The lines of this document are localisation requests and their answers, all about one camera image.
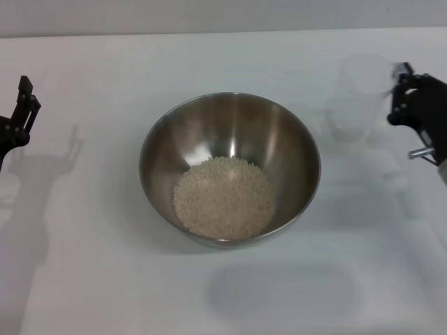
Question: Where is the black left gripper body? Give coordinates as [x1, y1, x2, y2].
[0, 114, 29, 172]

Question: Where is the stainless steel mixing bowl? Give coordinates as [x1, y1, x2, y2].
[138, 91, 321, 250]

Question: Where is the clear plastic measuring cup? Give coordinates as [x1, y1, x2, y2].
[324, 52, 398, 142]

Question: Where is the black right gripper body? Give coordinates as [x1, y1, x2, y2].
[406, 77, 447, 164]

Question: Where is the silver connector black cable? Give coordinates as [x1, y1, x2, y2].
[408, 146, 439, 165]

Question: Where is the white uncooked rice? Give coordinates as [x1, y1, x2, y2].
[172, 156, 277, 241]

